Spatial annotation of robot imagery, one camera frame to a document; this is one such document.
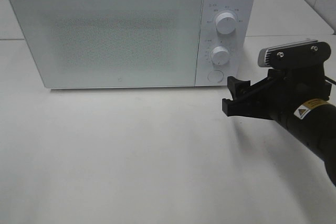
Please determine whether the white microwave door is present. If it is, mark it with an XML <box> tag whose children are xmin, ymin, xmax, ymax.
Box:
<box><xmin>9</xmin><ymin>0</ymin><xmax>202</xmax><ymax>89</ymax></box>

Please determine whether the white timer knob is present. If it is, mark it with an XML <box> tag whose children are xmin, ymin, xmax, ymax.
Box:
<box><xmin>211</xmin><ymin>46</ymin><xmax>230</xmax><ymax>66</ymax></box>

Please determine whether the white microwave oven body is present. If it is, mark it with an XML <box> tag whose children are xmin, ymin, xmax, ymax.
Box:
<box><xmin>12</xmin><ymin>0</ymin><xmax>257</xmax><ymax>88</ymax></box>

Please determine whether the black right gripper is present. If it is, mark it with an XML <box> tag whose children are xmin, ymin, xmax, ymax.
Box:
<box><xmin>222</xmin><ymin>71</ymin><xmax>331</xmax><ymax>130</ymax></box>

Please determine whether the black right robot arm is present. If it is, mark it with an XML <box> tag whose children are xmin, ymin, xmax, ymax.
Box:
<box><xmin>222</xmin><ymin>72</ymin><xmax>335</xmax><ymax>183</ymax></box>

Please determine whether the white upper power knob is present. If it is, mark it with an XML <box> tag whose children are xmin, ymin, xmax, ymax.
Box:
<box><xmin>215</xmin><ymin>11</ymin><xmax>237</xmax><ymax>35</ymax></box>

